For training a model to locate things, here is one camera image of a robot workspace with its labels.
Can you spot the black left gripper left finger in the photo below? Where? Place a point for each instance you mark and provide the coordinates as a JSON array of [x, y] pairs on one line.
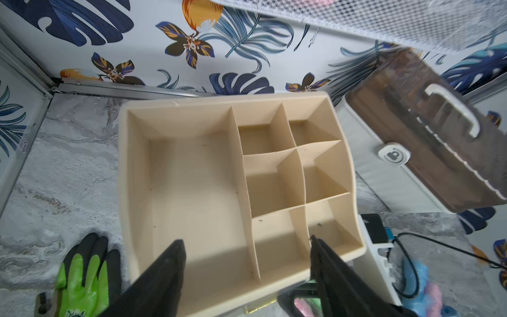
[[158, 290]]

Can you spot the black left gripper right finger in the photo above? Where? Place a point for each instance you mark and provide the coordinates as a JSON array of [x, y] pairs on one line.
[[341, 291]]

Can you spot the beige drawer organizer cabinet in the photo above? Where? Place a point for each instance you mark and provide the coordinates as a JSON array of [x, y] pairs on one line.
[[244, 182]]

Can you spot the green black work glove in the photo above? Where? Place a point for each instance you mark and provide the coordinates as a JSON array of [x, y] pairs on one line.
[[88, 282]]

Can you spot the brown lid storage box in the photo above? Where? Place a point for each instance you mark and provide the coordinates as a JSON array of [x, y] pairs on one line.
[[418, 144]]

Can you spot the white mesh wall basket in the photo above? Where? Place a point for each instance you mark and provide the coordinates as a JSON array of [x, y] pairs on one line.
[[442, 26]]

